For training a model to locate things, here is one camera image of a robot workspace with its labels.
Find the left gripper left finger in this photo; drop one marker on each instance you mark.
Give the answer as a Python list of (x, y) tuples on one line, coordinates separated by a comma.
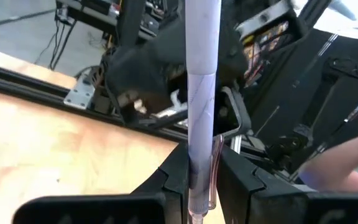
[(104, 208)]

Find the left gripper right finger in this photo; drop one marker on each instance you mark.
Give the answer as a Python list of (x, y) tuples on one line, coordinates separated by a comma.
[(275, 205)]

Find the black stand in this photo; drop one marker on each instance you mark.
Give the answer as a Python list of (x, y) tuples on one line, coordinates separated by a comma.
[(322, 93)]

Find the black controller box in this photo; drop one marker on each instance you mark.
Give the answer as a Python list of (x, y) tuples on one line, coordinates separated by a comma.
[(266, 43)]

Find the silver corner bracket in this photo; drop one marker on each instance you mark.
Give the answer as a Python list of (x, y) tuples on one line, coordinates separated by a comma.
[(79, 93)]

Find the black aluminium table frame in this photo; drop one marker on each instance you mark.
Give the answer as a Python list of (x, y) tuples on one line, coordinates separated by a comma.
[(11, 81)]

